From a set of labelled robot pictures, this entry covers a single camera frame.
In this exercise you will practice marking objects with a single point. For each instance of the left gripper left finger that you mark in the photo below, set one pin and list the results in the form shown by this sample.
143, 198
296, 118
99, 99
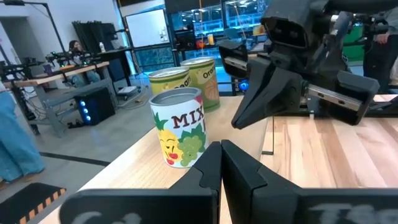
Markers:
155, 205

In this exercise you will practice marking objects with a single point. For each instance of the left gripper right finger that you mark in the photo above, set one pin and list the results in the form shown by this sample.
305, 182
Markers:
280, 205

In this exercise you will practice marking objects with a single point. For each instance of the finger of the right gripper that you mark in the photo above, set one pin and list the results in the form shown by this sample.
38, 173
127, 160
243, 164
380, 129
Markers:
255, 90
286, 93

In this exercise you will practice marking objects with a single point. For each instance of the oranges label can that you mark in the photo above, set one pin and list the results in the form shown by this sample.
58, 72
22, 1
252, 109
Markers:
205, 81

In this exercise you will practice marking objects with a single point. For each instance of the mixed fruit label can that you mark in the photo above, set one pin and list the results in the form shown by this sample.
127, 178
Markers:
177, 124

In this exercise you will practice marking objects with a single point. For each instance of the pears label can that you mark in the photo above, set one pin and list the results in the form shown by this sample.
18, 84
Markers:
169, 81

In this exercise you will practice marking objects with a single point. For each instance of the background black robot arm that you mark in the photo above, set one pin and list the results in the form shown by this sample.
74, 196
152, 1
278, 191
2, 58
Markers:
62, 57

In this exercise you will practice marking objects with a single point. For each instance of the green panel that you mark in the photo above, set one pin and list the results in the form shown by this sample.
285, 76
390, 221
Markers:
353, 43

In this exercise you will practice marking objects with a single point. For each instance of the person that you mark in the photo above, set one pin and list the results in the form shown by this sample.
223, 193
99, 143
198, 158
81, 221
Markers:
76, 49
18, 140
382, 62

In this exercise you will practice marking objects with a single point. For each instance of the yellow container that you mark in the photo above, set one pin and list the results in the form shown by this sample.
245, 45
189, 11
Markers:
211, 40

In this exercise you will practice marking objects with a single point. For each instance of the computer tower blue lights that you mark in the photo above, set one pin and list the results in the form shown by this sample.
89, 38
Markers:
96, 105

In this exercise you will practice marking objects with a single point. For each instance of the white screen board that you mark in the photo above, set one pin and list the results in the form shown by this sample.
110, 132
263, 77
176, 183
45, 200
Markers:
147, 28

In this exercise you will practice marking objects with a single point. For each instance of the black mat hazard stripe edge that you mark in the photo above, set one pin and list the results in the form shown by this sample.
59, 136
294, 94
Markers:
28, 205

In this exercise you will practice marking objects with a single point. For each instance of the black desk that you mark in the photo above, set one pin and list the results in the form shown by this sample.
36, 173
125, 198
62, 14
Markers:
118, 51

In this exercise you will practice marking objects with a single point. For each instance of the white bottle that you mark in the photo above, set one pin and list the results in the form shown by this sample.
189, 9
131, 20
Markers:
102, 47

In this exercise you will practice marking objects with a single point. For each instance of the wooden workbench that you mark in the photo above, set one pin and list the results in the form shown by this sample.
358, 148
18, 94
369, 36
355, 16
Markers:
62, 73

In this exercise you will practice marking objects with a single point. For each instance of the black panel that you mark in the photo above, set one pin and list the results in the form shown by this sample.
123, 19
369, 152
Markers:
93, 34

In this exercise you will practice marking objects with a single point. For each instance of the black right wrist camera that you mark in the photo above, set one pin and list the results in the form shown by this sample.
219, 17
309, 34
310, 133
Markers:
289, 18

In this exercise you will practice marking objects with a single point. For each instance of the black aluminium table frame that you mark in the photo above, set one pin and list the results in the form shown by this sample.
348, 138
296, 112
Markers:
385, 109

